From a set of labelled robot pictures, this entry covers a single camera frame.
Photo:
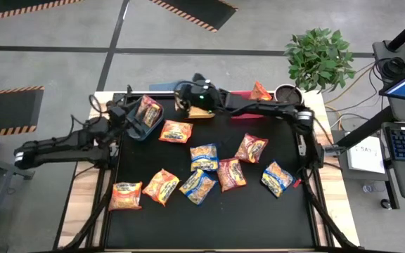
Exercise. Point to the orange chicken ramen packet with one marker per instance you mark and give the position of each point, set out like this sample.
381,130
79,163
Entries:
161,187
176,131
125,196
259,92

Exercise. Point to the blue soy sauce ramen packet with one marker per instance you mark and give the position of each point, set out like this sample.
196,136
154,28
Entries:
204,157
197,186
276,178

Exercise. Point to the black hazard-striped floor mat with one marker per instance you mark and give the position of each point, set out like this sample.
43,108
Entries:
9,109
5,5
202,10

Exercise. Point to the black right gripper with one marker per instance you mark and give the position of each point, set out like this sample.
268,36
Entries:
202,96

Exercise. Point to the black table mat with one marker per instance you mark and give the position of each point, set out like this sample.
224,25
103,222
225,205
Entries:
223,225

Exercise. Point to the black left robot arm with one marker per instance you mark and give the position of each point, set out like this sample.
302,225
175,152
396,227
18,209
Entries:
62,149

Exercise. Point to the blue plastic bin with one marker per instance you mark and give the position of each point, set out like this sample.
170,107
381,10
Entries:
153,130

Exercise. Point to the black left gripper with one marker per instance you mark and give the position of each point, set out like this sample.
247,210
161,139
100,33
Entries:
119,117

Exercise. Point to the red plastic bin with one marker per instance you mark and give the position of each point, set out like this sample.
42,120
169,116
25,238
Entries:
244,116

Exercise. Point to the black slanted stand pole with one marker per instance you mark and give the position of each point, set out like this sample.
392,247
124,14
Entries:
367,127

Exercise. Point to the green leafy plant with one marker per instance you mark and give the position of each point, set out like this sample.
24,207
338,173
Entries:
318,59

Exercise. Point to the black caster wheel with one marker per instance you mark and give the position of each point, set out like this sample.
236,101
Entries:
385,203

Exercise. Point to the red clip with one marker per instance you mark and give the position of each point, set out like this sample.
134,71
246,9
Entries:
298,183

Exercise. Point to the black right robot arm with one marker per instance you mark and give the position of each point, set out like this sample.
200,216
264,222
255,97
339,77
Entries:
258,105

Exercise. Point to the white paper sheet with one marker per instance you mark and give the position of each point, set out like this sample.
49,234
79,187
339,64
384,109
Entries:
366,156

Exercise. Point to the black rig frame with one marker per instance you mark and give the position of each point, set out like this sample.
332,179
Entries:
100,228

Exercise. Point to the red beef ramen packet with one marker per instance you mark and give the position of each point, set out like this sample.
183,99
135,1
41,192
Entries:
149,111
231,174
251,148

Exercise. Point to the grey cylindrical cup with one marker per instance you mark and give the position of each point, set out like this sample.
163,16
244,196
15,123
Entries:
288,95

